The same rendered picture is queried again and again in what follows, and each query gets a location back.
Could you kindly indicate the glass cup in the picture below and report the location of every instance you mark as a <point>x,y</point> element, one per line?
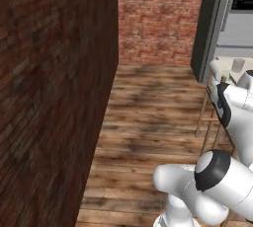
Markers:
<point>237,64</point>

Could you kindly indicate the dark grey fridge housing panel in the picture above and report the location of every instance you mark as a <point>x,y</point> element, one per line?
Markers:
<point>210,23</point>

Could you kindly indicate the wooden bar stool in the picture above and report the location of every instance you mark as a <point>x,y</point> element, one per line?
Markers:
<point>210,119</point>

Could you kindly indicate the silver fridge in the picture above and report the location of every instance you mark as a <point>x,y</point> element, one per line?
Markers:
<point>237,23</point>

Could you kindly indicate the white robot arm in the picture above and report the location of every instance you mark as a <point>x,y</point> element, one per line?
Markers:
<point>210,185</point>

